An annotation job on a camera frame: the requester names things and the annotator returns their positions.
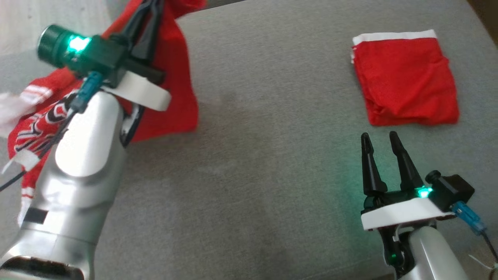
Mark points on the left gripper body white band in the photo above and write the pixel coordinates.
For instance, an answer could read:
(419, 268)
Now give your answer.
(144, 91)

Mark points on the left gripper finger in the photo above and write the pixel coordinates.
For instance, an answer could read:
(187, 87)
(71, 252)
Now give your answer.
(151, 39)
(138, 19)

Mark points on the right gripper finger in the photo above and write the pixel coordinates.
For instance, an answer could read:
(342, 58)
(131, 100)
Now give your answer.
(408, 171)
(371, 175)

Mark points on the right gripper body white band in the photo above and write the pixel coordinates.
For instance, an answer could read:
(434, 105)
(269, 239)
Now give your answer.
(400, 212)

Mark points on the red Bulls 23 jersey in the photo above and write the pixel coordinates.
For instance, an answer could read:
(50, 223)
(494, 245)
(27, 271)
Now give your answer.
(175, 77)

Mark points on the red shorts white stripe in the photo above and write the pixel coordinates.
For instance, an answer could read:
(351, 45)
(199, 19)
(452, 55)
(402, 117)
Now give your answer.
(408, 85)

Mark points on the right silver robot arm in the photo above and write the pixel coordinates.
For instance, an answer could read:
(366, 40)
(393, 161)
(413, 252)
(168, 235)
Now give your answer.
(432, 252)

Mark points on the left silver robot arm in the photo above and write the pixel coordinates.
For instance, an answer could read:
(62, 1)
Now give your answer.
(78, 175)

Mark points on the large grey sofa seat cushion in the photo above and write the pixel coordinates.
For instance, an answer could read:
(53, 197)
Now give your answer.
(272, 155)

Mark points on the mustard yellow panel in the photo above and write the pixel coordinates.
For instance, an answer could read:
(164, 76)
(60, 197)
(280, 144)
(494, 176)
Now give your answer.
(491, 7)

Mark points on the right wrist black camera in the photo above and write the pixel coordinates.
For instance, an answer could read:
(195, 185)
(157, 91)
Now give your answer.
(453, 190)

